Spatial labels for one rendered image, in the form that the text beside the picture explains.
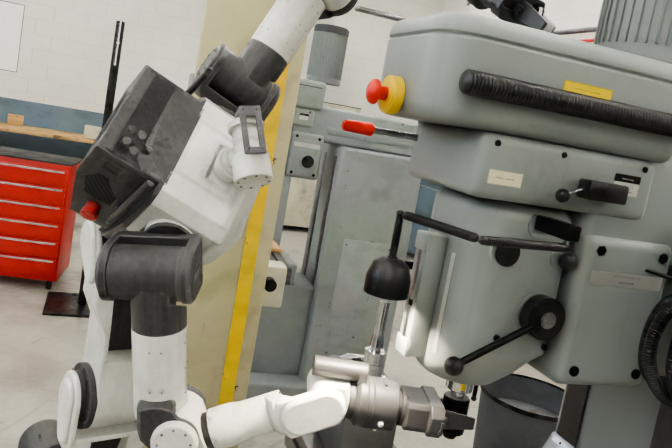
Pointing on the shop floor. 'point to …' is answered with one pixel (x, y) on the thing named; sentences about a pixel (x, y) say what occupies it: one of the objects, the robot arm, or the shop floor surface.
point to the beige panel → (232, 391)
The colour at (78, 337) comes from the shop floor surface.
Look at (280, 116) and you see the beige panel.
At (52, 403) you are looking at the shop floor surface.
